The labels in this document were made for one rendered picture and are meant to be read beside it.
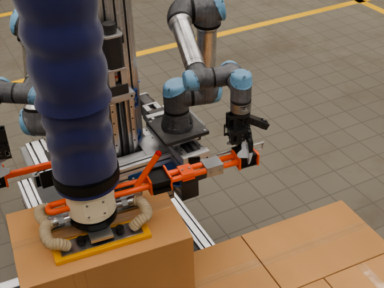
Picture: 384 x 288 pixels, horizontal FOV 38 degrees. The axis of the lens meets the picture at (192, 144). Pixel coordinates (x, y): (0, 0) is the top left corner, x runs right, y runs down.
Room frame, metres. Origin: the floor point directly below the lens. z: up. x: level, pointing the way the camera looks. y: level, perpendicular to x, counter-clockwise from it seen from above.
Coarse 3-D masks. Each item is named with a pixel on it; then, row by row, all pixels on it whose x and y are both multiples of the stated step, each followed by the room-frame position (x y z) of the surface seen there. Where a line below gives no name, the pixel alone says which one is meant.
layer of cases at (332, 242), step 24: (312, 216) 2.13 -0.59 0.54; (336, 216) 2.12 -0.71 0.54; (240, 240) 1.97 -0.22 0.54; (264, 240) 1.97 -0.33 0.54; (288, 240) 1.96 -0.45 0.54; (312, 240) 1.96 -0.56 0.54; (336, 240) 1.95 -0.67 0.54; (360, 240) 1.95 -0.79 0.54; (216, 264) 1.82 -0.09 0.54; (240, 264) 1.82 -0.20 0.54; (264, 264) 1.81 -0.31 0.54; (288, 264) 1.81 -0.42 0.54; (312, 264) 1.80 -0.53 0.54; (336, 264) 1.80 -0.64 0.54; (360, 264) 1.79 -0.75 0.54
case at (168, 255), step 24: (144, 192) 1.71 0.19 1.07; (24, 216) 1.60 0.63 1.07; (120, 216) 1.58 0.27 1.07; (168, 216) 1.57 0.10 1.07; (24, 240) 1.47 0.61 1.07; (144, 240) 1.45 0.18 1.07; (168, 240) 1.44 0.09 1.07; (192, 240) 1.45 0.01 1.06; (24, 264) 1.35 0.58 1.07; (48, 264) 1.35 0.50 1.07; (72, 264) 1.34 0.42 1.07; (96, 264) 1.34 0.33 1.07; (120, 264) 1.36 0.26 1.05; (144, 264) 1.39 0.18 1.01; (168, 264) 1.42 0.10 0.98; (192, 264) 1.45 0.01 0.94
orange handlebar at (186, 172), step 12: (228, 156) 1.74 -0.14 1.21; (24, 168) 1.71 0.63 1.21; (36, 168) 1.71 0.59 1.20; (48, 168) 1.73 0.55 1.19; (180, 168) 1.67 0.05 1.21; (192, 168) 1.67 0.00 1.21; (204, 168) 1.67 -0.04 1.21; (132, 180) 1.61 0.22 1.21; (144, 180) 1.62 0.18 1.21; (180, 180) 1.62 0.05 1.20; (120, 192) 1.55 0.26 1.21; (132, 192) 1.56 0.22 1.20; (48, 204) 1.50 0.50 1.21; (60, 204) 1.50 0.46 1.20
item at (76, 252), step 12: (120, 228) 1.46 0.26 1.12; (144, 228) 1.49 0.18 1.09; (72, 240) 1.44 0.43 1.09; (84, 240) 1.42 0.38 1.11; (108, 240) 1.43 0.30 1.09; (120, 240) 1.43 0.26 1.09; (132, 240) 1.43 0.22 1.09; (60, 252) 1.39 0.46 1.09; (72, 252) 1.38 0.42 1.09; (84, 252) 1.38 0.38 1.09; (96, 252) 1.39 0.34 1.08; (60, 264) 1.34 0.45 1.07
